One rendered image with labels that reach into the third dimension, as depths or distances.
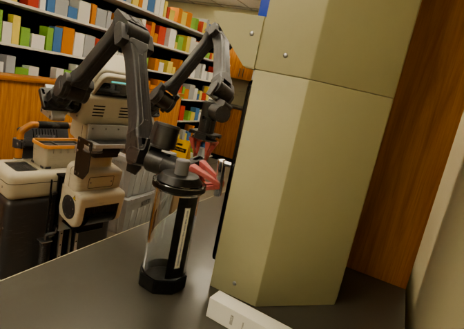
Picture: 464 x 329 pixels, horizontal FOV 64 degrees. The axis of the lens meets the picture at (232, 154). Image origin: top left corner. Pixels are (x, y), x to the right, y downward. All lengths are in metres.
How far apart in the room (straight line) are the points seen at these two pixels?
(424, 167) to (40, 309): 0.90
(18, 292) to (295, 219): 0.53
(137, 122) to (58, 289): 0.44
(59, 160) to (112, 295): 1.24
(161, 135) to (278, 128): 0.31
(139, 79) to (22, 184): 0.96
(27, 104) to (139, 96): 1.83
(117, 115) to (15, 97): 1.19
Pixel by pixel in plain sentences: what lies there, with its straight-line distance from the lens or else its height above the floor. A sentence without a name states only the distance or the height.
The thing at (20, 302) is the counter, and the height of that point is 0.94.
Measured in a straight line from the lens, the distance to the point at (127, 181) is 3.01.
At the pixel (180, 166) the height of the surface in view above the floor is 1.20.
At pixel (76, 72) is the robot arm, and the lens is 1.39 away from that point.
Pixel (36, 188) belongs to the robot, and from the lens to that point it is 1.89.
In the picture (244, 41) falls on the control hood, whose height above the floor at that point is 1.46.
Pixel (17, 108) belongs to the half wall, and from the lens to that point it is 2.78.
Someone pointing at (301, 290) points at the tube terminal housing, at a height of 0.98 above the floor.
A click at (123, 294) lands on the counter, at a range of 0.80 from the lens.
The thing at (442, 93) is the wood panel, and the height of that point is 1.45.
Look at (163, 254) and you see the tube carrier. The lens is 0.76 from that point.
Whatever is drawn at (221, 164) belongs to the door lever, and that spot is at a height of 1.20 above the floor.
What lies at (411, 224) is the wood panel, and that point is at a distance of 1.09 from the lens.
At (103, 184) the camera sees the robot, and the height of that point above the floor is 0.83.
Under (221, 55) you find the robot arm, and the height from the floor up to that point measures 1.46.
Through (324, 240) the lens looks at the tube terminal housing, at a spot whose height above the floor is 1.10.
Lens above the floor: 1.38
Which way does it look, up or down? 11 degrees down
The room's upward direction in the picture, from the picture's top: 12 degrees clockwise
